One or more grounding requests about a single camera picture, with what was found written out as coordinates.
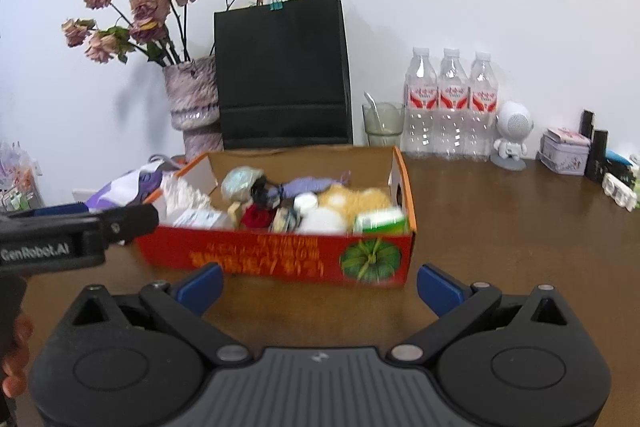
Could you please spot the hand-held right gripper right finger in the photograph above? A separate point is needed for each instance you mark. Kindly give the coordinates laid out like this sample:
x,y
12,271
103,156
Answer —
x,y
440,289

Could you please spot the iridescent bundle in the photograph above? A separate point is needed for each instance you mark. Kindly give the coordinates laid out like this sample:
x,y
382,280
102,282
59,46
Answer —
x,y
240,184

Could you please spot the person's left hand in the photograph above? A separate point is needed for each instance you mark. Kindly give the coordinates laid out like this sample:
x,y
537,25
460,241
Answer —
x,y
20,347

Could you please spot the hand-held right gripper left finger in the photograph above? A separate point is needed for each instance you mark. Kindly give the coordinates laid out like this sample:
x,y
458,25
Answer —
x,y
200,288

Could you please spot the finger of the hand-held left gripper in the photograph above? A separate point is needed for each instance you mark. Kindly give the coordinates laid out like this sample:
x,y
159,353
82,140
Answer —
x,y
130,222
62,209

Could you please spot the black small devices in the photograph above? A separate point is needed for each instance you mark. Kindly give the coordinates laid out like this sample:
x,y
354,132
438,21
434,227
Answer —
x,y
597,157

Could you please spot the purple tissue pack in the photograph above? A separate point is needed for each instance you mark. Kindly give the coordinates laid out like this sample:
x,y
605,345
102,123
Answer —
x,y
120,189

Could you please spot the green binder clip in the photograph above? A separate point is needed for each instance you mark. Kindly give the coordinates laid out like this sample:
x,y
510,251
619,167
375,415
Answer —
x,y
276,3

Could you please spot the metal spoon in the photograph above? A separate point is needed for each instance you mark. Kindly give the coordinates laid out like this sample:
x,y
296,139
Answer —
x,y
372,104

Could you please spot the black paper bag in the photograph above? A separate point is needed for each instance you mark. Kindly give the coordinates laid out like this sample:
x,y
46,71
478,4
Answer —
x,y
280,72

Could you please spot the white robot figure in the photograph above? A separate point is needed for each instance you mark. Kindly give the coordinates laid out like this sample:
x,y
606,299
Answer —
x,y
512,132

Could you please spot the glass cup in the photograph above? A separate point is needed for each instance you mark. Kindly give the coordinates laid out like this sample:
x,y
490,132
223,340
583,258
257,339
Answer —
x,y
384,127

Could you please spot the purple knitted pouch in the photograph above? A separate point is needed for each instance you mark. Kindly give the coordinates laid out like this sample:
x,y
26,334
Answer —
x,y
310,184

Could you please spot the small black accessory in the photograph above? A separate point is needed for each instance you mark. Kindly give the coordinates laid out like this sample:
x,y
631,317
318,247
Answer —
x,y
261,194

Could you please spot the small green white box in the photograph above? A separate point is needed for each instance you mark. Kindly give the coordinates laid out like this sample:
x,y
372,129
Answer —
x,y
380,222

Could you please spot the orange cardboard box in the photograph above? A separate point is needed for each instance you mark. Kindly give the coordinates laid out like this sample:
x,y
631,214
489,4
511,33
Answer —
x,y
280,259

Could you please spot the red rose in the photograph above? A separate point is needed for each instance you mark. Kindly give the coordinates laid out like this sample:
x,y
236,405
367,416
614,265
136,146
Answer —
x,y
256,217

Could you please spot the clear water bottle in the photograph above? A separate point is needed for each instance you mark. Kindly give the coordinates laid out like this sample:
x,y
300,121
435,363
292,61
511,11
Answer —
x,y
482,107
452,107
421,107

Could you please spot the white tissue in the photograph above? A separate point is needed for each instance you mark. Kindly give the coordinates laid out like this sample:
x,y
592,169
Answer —
x,y
182,197

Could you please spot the mottled purple ceramic vase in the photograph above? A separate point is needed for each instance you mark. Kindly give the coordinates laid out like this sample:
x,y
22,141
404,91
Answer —
x,y
192,97

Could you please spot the small printed tin box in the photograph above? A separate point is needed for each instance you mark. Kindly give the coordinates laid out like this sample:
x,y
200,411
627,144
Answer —
x,y
562,154

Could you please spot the yellow white plush sheep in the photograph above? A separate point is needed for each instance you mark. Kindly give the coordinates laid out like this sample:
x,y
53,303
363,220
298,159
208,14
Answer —
x,y
350,202

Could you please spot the hanging colourful packets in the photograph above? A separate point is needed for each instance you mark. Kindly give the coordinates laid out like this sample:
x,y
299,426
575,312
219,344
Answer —
x,y
17,182

